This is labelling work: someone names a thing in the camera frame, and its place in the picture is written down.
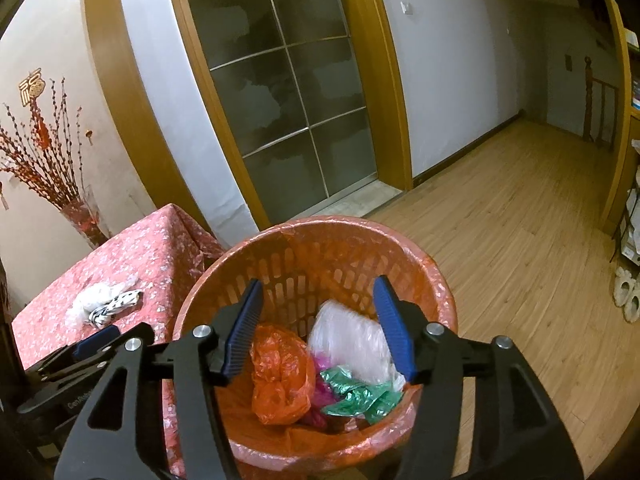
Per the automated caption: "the orange plastic waste basket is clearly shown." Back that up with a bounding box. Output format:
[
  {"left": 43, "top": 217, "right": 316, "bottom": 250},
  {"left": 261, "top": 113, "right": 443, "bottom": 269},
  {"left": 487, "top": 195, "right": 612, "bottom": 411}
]
[{"left": 170, "top": 215, "right": 458, "bottom": 480}]

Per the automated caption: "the wooden shelf unit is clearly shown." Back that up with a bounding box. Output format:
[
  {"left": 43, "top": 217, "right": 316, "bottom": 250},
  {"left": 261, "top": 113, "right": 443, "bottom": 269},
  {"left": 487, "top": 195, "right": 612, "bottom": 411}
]
[{"left": 597, "top": 0, "right": 640, "bottom": 236}]

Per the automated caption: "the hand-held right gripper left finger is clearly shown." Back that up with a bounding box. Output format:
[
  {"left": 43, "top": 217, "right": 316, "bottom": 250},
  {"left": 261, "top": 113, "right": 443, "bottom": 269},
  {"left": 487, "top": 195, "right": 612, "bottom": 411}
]
[{"left": 54, "top": 279, "right": 264, "bottom": 480}]

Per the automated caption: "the white fluffy slipper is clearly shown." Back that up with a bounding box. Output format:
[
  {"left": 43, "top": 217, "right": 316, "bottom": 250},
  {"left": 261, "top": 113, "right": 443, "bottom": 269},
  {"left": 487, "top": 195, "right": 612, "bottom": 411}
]
[
  {"left": 624, "top": 280, "right": 640, "bottom": 323},
  {"left": 614, "top": 266, "right": 636, "bottom": 308}
]

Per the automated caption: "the large knotted orange plastic bag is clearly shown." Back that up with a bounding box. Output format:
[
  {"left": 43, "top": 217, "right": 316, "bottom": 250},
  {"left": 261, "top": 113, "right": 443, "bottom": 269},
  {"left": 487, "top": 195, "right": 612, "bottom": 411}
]
[{"left": 250, "top": 324, "right": 317, "bottom": 426}]

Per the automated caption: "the clear plastic bag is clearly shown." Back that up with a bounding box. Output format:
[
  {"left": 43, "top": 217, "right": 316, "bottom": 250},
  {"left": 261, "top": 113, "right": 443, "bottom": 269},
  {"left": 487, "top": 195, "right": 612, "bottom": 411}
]
[{"left": 307, "top": 300, "right": 406, "bottom": 386}]

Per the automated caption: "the black and white patterned bag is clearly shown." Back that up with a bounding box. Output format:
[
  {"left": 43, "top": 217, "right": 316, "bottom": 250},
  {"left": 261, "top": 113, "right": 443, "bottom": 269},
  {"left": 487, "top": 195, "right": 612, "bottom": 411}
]
[{"left": 90, "top": 290, "right": 145, "bottom": 330}]

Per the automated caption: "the wooden stair railing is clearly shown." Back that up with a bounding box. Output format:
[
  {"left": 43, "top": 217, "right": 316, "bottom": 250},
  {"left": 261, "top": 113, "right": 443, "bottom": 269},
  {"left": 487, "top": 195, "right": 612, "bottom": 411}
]
[{"left": 581, "top": 56, "right": 621, "bottom": 153}]

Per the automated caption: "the wooden door frame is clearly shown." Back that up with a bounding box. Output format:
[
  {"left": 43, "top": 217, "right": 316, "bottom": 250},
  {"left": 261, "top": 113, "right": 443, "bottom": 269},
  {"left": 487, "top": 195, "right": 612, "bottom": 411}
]
[{"left": 162, "top": 0, "right": 415, "bottom": 231}]

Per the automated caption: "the gold ornament with red tassel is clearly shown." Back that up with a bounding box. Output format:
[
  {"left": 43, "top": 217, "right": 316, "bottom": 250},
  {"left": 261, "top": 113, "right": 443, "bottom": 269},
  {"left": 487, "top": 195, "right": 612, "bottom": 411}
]
[{"left": 17, "top": 66, "right": 53, "bottom": 148}]

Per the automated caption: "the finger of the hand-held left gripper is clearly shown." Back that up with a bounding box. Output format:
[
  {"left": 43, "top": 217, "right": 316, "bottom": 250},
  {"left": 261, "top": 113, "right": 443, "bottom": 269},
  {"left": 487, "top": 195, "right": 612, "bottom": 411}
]
[
  {"left": 37, "top": 324, "right": 122, "bottom": 379},
  {"left": 25, "top": 322, "right": 153, "bottom": 399}
]

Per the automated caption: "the pink plastic bag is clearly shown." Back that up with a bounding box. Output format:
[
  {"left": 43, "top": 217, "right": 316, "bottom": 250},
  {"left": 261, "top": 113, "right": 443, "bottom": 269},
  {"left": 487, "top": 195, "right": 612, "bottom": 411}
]
[{"left": 300, "top": 352, "right": 338, "bottom": 428}]

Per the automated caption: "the green plastic bag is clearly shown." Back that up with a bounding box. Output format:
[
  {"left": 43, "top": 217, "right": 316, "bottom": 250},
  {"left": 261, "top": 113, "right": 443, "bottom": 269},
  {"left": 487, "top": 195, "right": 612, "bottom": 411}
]
[{"left": 320, "top": 365, "right": 403, "bottom": 423}]

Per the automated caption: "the glass vase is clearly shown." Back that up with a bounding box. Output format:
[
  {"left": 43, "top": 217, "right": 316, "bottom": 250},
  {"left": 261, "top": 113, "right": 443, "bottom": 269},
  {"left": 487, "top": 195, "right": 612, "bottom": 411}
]
[{"left": 60, "top": 185, "right": 111, "bottom": 248}]

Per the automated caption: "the white plastic bag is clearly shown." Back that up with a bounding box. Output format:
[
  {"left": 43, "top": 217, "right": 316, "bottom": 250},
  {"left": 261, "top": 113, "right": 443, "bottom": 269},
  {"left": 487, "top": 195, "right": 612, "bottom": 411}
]
[{"left": 65, "top": 282, "right": 126, "bottom": 328}]

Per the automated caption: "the red floral tablecloth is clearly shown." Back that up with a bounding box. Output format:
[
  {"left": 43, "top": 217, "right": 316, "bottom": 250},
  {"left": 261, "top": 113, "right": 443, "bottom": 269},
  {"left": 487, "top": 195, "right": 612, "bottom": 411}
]
[{"left": 11, "top": 203, "right": 226, "bottom": 476}]

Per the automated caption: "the wooden arch trim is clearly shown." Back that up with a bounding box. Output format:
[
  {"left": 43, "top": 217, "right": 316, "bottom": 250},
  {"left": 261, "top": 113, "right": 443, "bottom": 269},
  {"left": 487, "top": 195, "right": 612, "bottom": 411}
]
[{"left": 81, "top": 0, "right": 216, "bottom": 246}]

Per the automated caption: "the black metal rack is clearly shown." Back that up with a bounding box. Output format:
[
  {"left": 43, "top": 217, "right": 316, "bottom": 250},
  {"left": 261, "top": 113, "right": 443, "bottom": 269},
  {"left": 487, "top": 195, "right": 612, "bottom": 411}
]
[{"left": 607, "top": 160, "right": 640, "bottom": 267}]

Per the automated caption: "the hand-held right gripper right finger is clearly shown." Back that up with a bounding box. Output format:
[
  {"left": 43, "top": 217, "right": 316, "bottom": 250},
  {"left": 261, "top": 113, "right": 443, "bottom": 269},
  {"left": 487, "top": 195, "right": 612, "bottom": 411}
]
[{"left": 372, "top": 275, "right": 586, "bottom": 480}]

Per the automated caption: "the glass panel door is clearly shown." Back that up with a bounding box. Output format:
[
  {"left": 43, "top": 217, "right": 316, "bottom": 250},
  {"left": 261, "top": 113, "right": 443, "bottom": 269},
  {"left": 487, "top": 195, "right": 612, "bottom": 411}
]
[{"left": 179, "top": 0, "right": 378, "bottom": 211}]

